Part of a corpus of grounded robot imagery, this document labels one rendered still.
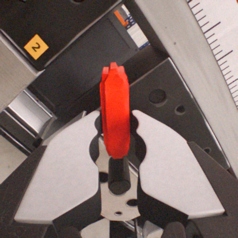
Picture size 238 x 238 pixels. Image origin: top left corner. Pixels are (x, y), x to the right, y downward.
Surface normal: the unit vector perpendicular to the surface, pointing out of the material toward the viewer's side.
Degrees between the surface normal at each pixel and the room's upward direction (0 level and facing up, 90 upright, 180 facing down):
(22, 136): 90
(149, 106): 90
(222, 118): 90
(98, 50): 90
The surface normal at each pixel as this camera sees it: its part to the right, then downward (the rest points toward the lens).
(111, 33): 0.04, 0.49
